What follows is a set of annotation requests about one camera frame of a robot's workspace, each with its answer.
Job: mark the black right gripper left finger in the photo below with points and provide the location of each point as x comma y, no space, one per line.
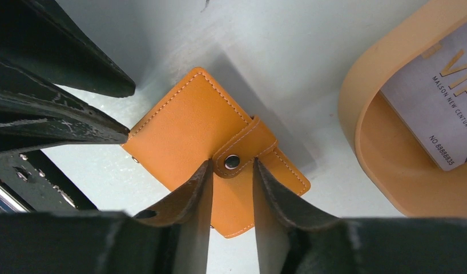
170,236

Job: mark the orange leather card holder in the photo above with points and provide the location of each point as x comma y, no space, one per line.
197,120

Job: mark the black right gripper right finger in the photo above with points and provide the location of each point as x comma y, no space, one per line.
293,236

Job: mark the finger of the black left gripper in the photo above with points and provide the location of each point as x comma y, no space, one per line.
36,114
40,37

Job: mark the white VIP card upper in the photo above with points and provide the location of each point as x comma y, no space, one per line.
429,94

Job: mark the orange oval plastic tray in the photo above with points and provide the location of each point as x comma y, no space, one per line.
386,150

